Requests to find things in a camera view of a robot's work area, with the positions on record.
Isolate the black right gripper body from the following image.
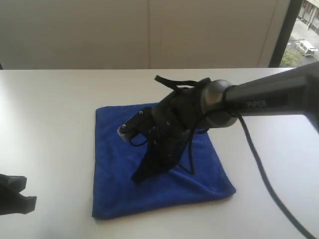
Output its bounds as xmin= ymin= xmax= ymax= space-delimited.
xmin=147 ymin=127 xmax=190 ymax=173

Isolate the blue microfiber towel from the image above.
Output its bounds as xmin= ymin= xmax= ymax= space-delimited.
xmin=92 ymin=105 xmax=236 ymax=220

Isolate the white van outside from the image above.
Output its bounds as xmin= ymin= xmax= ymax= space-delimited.
xmin=297 ymin=40 xmax=319 ymax=57

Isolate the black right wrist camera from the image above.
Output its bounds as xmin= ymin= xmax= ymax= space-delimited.
xmin=118 ymin=107 xmax=155 ymax=142

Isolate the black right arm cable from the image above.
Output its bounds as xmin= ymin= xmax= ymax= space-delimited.
xmin=154 ymin=74 xmax=317 ymax=239

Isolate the dark window frame post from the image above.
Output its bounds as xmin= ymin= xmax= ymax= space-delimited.
xmin=268 ymin=0 xmax=302 ymax=68

